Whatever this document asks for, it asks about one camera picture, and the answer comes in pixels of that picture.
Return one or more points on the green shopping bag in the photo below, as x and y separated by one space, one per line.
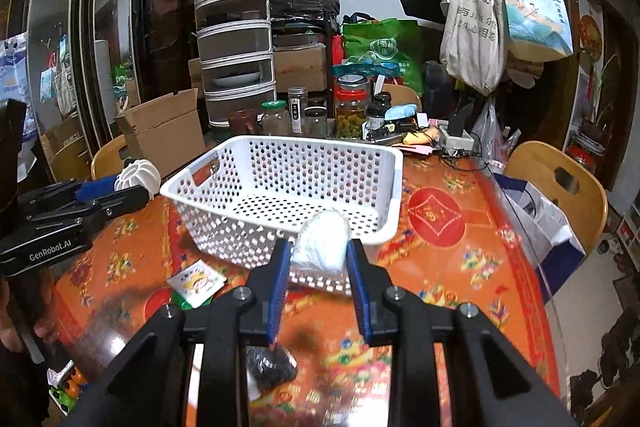
391 43

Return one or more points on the white power strip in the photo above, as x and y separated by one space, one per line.
456 146

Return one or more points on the brown cardboard box behind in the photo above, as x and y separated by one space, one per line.
301 67

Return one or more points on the red lid pickle jar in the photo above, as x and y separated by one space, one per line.
351 99

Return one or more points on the white perforated plastic basket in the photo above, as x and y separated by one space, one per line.
239 198

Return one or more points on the dark mirrored cabinet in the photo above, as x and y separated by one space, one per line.
78 65

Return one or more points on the person's left hand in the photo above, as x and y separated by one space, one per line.
27 302

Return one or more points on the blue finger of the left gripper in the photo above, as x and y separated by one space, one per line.
117 201
96 188

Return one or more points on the green snack packet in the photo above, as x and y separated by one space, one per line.
180 302

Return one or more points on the beige canvas tote bag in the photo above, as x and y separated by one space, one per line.
473 48

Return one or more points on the white shelf with boxes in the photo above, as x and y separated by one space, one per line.
628 233

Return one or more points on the wooden chair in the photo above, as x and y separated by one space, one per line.
107 160
567 184

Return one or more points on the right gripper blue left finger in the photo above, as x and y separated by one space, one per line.
260 320

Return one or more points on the open cardboard box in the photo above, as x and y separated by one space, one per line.
165 131

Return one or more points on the grey stacked drawer tower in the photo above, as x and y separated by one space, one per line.
235 53

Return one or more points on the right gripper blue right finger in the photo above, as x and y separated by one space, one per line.
377 323

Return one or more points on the wooden chair left side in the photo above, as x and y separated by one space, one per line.
107 160

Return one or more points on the white blue paper bag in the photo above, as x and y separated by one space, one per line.
553 248

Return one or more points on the white cartoon snack packet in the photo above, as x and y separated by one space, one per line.
197 283

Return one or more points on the blue illustrated tote bag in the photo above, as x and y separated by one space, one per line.
538 30

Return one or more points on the white cloth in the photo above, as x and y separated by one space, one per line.
321 244

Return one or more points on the wooden chair right side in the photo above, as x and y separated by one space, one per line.
567 184

